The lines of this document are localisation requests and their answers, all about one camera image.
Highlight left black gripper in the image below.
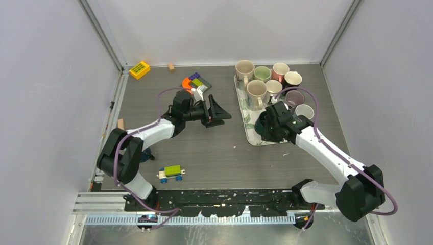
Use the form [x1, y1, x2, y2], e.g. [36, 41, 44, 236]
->
[183, 95, 231, 128]

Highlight light blue mug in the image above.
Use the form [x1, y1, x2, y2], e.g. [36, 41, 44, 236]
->
[295, 104, 315, 120]

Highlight mauve mug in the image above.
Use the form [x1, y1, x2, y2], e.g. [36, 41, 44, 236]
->
[285, 90, 305, 109]

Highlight white mug black handle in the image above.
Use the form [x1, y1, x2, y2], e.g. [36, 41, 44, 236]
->
[264, 80, 283, 105]

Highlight beige seahorse mug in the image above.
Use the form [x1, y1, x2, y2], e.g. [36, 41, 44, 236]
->
[246, 80, 267, 111]

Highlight black faceted mug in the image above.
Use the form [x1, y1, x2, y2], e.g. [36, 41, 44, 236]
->
[283, 71, 302, 89]

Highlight light green mug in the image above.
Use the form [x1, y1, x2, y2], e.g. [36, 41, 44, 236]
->
[253, 66, 272, 82]

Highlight pink mug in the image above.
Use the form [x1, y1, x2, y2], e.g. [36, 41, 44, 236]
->
[271, 62, 290, 83]

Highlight beige floral mug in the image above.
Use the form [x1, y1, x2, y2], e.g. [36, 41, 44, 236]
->
[235, 60, 255, 90]

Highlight dark teal mug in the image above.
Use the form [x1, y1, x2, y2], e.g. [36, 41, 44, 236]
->
[254, 111, 268, 136]

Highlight dark blue mug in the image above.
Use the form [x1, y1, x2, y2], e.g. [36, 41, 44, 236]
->
[140, 148, 155, 163]

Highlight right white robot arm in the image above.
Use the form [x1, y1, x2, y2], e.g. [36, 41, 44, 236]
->
[262, 102, 386, 222]

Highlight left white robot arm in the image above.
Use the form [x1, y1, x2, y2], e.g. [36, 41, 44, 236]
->
[96, 89, 232, 211]

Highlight floral leaf tray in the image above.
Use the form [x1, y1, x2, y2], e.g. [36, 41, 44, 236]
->
[233, 74, 276, 146]

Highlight orange and purple brick pile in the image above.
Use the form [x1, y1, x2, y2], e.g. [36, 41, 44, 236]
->
[180, 72, 212, 91]

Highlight toy brick car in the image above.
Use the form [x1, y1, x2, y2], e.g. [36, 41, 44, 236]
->
[157, 165, 186, 184]

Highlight small wooden block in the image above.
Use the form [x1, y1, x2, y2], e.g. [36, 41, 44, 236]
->
[167, 63, 175, 72]

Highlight yellow toy brick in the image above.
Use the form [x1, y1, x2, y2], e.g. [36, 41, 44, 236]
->
[129, 61, 151, 80]

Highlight long wooden block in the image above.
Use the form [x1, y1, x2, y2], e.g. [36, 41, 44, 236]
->
[117, 119, 125, 130]

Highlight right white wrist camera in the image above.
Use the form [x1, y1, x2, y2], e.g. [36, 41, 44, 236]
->
[270, 96, 290, 111]

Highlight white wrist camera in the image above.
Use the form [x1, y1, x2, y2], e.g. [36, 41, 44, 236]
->
[270, 96, 290, 111]
[191, 85, 208, 102]

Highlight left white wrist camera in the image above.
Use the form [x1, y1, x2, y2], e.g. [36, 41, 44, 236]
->
[191, 85, 208, 102]

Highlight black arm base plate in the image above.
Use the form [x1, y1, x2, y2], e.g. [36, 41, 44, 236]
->
[145, 189, 313, 217]

